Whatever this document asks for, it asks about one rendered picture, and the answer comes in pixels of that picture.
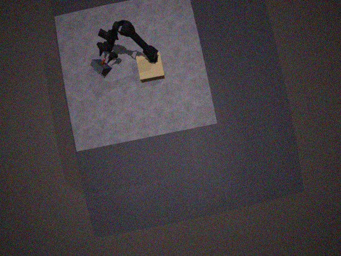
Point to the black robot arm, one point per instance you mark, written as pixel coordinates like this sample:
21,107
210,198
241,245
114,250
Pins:
128,30

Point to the dark grey sloped panel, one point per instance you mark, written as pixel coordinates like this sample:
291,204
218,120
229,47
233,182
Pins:
102,69

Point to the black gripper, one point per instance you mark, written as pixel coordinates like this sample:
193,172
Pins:
112,55

